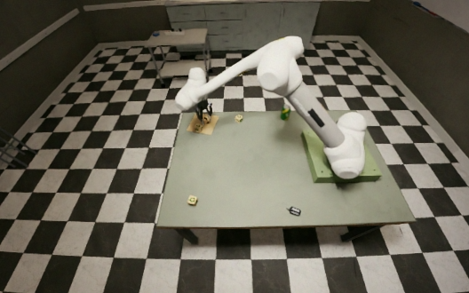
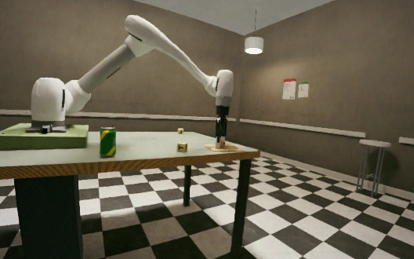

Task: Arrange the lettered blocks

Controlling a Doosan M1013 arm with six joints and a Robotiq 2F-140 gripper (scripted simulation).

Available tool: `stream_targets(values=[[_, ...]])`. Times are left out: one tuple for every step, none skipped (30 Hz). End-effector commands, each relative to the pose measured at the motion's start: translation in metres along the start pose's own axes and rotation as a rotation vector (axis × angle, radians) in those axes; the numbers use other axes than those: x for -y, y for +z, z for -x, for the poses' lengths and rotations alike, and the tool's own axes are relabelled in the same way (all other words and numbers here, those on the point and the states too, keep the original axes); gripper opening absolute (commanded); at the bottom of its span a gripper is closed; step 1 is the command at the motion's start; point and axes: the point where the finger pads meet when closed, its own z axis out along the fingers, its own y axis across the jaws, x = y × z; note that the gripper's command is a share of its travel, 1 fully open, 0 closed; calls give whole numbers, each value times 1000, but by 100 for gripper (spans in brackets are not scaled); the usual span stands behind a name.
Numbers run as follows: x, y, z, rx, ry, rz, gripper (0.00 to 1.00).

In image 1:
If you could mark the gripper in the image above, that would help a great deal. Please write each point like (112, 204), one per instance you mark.
(200, 104)

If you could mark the green and yellow drink can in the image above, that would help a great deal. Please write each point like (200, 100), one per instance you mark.
(285, 112)

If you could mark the tan flat mat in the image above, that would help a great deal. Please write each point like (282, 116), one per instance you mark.
(207, 129)

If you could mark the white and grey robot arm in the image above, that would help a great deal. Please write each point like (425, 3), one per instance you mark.
(277, 70)

